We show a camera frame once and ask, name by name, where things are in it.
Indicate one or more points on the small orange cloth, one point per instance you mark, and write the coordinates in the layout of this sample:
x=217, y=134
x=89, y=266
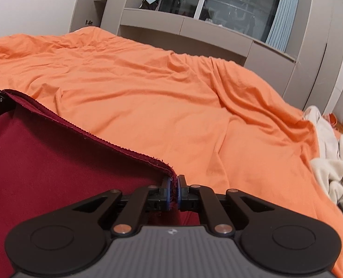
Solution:
x=333, y=118

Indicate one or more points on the large glass window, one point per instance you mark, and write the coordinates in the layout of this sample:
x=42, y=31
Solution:
x=241, y=8

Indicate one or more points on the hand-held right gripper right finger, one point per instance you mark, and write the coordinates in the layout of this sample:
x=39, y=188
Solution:
x=183, y=194

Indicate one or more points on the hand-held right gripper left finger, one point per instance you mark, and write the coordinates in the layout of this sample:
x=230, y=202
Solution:
x=167, y=194

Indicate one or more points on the orange blanket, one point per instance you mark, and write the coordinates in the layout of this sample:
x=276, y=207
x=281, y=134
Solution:
x=159, y=92

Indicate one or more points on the grey open-shelf wardrobe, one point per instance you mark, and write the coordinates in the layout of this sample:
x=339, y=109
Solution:
x=113, y=11

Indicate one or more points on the grey tall wardrobe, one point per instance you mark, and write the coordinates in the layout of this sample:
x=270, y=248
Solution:
x=316, y=49

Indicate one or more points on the dark bag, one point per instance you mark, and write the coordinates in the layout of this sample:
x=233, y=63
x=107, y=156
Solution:
x=148, y=5

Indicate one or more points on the cream garment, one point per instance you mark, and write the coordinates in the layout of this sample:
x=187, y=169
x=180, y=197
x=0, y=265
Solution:
x=333, y=165

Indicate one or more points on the grey wardrobe door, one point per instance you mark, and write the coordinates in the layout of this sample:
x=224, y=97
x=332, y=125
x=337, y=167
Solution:
x=84, y=5

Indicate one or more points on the dark red long-sleeve shirt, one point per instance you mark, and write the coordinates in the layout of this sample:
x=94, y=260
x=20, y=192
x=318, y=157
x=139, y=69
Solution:
x=58, y=165

